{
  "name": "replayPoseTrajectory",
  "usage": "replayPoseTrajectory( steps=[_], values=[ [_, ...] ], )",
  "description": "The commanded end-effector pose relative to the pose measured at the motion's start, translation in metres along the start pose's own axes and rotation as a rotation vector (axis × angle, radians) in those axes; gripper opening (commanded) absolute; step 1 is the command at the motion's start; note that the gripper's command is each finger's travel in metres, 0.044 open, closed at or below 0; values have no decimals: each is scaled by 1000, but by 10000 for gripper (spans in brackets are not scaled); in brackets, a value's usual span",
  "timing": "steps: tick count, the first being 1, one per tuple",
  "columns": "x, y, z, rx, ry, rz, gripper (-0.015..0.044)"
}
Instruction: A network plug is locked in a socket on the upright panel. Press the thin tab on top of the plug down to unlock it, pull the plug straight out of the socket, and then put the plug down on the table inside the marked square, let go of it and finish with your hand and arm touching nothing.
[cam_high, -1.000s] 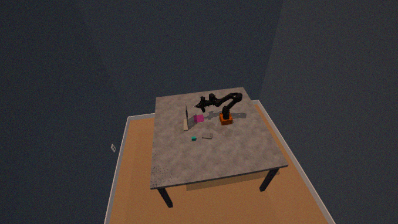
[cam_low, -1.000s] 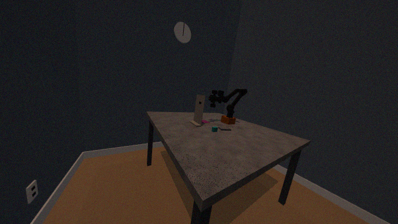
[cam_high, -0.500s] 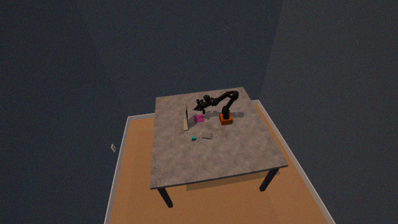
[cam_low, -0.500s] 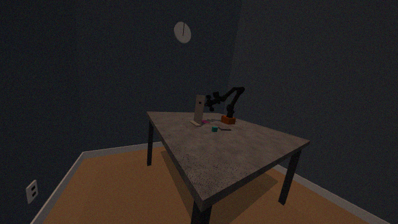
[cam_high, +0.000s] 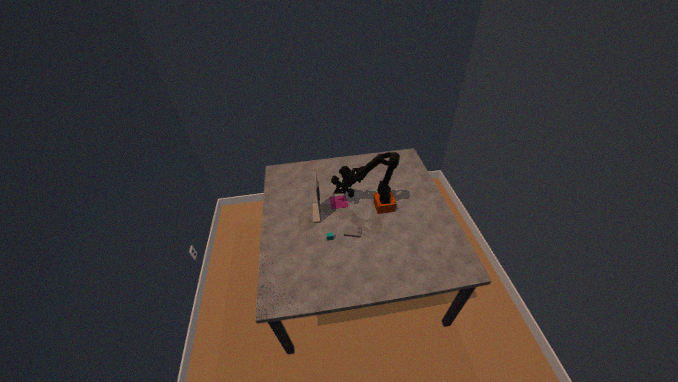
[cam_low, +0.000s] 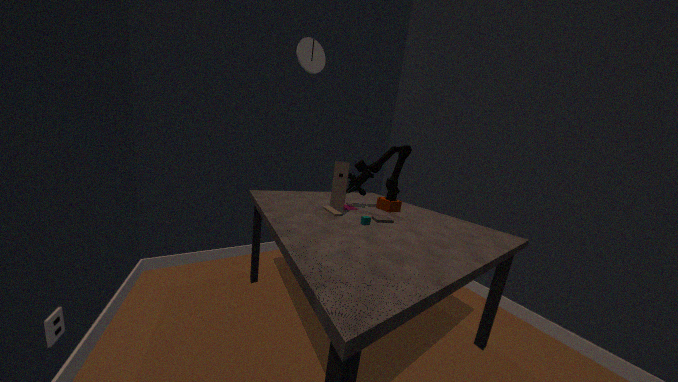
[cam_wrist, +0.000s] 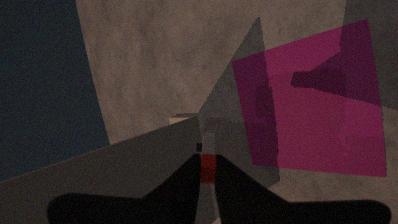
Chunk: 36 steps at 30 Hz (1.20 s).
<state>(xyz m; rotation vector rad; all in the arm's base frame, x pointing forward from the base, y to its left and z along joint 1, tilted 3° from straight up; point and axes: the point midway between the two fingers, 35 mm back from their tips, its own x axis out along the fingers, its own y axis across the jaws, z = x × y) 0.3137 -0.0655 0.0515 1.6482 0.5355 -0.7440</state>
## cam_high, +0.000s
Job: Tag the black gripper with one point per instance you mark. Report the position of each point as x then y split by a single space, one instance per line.
344 184

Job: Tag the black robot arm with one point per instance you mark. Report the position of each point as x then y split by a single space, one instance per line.
383 188

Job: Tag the magenta translucent square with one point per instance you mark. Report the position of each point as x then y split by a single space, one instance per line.
338 202

